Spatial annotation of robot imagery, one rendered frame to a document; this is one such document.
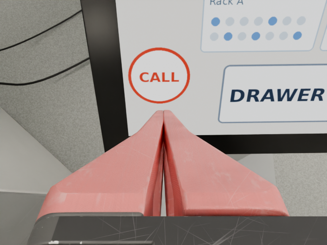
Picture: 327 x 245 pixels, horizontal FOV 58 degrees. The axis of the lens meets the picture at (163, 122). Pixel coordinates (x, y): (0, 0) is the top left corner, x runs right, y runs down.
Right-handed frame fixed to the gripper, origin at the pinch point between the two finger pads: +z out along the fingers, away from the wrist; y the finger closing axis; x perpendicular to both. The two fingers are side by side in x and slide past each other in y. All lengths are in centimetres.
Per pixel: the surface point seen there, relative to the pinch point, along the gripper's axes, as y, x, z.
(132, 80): 2.1, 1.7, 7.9
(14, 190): 24.7, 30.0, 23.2
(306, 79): -9.6, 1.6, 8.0
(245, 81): -5.5, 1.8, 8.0
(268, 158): -42, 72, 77
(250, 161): -34, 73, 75
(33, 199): 25, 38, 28
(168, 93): -0.3, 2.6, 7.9
